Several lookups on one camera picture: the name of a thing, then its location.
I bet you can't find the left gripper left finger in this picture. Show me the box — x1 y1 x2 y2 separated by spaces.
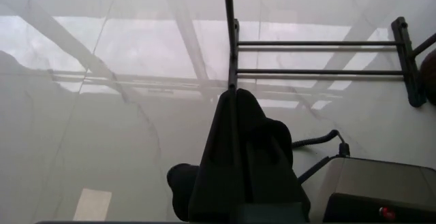
188 88 239 223

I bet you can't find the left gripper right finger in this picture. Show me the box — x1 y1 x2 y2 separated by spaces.
240 138 311 223

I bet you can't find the black garment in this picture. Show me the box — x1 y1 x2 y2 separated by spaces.
166 87 294 222

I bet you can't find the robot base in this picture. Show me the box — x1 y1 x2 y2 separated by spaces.
308 155 436 223

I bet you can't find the black clothes rack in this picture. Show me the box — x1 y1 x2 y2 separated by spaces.
223 0 436 108

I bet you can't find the black cable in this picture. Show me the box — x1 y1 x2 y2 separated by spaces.
292 129 352 159

